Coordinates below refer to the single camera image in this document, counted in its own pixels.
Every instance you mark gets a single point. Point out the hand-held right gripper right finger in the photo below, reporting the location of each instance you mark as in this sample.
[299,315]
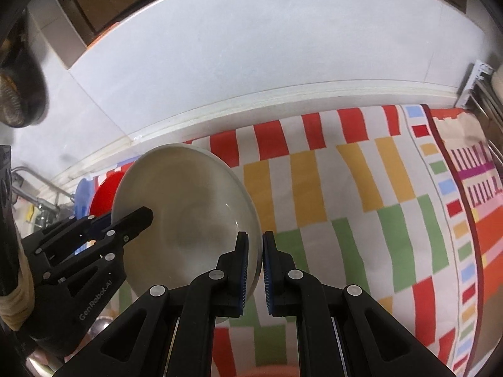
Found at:
[268,271]

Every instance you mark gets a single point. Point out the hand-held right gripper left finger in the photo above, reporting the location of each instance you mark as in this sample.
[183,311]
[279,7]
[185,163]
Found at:
[243,267]

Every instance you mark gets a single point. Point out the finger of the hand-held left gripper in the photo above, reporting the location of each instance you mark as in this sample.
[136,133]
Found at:
[133,220]
[70,229]

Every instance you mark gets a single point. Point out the cream bowl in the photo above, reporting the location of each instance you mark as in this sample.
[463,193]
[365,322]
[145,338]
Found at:
[184,196]

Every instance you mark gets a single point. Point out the blue plastic dish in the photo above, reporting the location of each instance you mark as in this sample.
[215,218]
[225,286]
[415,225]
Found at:
[83,200]

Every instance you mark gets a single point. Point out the red bowl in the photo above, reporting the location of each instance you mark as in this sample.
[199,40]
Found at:
[104,196]

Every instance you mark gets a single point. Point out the colourful checked table mat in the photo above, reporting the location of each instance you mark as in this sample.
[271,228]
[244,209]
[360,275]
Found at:
[353,188]

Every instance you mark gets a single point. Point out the dark round appliance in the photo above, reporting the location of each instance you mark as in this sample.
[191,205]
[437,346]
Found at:
[23,86]

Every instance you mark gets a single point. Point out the brown wooden cabinet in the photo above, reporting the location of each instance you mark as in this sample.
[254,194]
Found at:
[98,0]

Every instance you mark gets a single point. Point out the pink striped placemat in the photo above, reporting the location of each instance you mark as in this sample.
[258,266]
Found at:
[463,133]

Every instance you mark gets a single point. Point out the metal dish rack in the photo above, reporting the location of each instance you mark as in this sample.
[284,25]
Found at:
[481,70]

